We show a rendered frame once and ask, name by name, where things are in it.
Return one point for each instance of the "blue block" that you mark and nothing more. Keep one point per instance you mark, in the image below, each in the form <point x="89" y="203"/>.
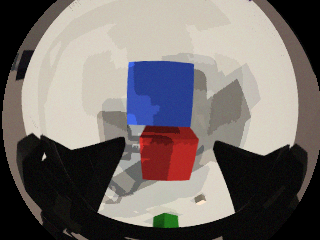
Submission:
<point x="160" y="93"/>

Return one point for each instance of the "red block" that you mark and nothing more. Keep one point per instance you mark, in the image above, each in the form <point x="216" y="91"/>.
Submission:
<point x="167" y="153"/>

